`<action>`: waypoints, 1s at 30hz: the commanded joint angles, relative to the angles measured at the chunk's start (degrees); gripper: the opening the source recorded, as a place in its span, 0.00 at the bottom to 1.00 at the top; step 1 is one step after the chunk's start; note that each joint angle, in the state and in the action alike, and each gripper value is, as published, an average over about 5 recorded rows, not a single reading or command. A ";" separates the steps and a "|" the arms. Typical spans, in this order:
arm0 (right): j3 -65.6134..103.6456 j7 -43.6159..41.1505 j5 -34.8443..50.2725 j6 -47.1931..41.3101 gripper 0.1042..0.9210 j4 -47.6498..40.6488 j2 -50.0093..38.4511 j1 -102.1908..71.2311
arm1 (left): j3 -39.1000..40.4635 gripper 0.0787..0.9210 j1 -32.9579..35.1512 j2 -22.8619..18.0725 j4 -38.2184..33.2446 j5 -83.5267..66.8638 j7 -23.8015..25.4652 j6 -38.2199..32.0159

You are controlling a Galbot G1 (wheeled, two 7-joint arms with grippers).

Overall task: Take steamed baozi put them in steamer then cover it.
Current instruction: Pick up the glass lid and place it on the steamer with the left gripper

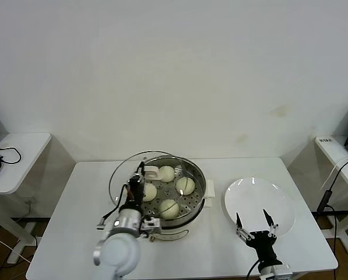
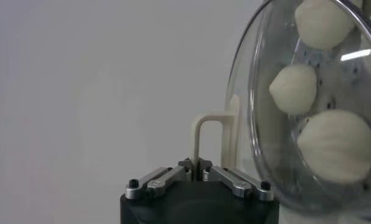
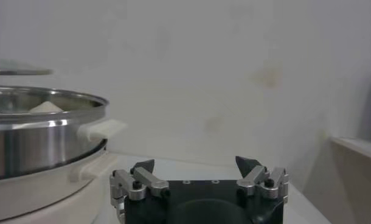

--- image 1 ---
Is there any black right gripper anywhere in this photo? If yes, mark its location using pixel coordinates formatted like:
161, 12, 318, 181
234, 208, 283, 267

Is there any thin black desk cable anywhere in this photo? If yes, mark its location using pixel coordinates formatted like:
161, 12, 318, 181
0, 145, 22, 165

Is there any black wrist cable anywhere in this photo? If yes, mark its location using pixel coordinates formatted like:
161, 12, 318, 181
96, 183, 131, 232
247, 260, 262, 280

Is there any black floor bar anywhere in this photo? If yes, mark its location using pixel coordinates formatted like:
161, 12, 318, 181
10, 216, 51, 222
312, 209, 348, 217

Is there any white floor cable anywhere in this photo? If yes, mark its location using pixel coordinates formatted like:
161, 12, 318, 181
0, 232, 33, 261

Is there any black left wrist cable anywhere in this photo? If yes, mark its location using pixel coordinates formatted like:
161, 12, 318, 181
96, 183, 131, 232

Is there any glass pot lid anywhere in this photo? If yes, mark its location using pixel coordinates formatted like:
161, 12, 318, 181
108, 150, 189, 212

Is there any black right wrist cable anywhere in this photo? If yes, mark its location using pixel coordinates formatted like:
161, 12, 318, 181
247, 260, 262, 280

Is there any white steamed baozi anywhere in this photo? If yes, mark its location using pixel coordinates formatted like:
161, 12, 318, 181
143, 184, 158, 202
175, 177, 196, 196
159, 199, 180, 220
158, 165, 175, 183

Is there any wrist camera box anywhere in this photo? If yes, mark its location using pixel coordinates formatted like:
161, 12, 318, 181
259, 264, 293, 280
141, 216, 163, 236

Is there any white hanging cable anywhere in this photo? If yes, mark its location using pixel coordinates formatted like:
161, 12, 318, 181
320, 156, 348, 190

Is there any cream electric cooker base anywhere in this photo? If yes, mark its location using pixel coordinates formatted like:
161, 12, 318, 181
138, 195, 215, 243

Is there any white round plate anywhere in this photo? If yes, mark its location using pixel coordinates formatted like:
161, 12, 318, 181
224, 177, 296, 237

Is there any stainless steel steamer basket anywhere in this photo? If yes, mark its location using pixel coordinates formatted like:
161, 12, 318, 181
124, 156, 216, 227

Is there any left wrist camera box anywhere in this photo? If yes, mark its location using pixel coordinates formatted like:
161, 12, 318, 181
141, 216, 163, 236

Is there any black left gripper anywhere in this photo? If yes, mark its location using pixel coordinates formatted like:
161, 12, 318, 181
126, 159, 147, 209

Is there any black power adapter cable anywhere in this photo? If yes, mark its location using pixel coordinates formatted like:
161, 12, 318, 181
316, 159, 348, 280

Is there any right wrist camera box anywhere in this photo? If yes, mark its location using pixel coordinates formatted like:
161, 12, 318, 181
259, 264, 293, 280

